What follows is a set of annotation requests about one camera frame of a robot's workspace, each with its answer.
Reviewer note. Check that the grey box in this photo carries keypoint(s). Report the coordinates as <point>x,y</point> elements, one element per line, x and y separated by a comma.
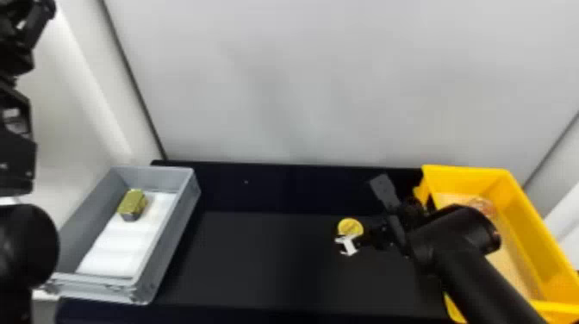
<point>68,235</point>

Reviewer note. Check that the yellow box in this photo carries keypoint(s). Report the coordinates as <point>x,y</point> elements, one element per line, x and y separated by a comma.
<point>529,212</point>

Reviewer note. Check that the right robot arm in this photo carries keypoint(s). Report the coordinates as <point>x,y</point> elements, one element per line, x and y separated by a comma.
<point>457,253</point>

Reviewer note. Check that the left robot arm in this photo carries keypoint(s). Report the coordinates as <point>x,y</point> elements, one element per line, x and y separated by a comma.
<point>22,253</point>

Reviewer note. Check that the white foam insert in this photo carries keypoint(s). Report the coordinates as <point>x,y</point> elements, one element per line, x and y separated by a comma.
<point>122,244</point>

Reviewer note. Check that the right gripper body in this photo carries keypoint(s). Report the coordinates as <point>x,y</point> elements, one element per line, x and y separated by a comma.
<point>379,236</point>

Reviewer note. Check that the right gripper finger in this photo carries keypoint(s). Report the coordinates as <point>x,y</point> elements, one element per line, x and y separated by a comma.
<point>349,246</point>

